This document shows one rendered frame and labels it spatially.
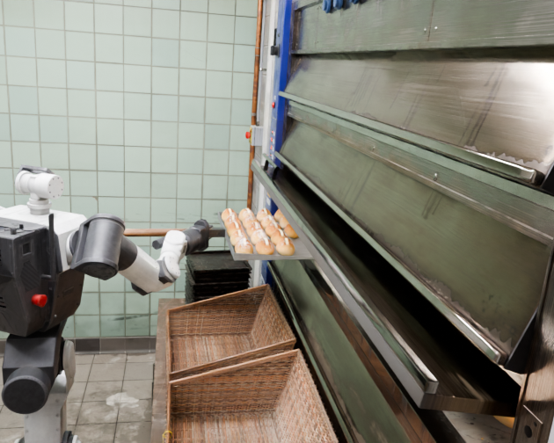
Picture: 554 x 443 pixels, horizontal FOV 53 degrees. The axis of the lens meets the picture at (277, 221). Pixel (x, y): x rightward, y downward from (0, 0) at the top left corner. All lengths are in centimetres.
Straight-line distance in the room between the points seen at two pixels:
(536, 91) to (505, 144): 8
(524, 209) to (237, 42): 265
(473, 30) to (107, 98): 255
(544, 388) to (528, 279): 15
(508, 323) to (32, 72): 294
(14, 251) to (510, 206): 110
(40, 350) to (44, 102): 199
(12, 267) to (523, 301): 113
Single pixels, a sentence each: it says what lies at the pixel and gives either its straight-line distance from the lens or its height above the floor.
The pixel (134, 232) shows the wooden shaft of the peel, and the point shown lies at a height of 120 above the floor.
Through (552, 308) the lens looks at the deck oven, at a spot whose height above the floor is 155.
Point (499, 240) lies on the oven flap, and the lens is 96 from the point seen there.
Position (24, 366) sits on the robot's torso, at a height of 103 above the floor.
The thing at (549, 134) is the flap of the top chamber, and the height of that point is 177.
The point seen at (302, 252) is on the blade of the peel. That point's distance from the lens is 204.
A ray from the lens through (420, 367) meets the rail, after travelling 86.
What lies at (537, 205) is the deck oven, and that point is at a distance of 84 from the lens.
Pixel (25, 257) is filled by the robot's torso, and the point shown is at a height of 134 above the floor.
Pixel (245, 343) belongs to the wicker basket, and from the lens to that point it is 264.
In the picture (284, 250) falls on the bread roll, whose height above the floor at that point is 120.
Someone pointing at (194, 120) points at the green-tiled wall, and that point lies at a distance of 334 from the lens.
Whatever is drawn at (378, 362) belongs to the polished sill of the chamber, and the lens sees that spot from 139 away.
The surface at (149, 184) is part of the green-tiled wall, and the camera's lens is 340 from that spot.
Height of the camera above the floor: 184
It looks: 16 degrees down
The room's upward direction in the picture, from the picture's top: 4 degrees clockwise
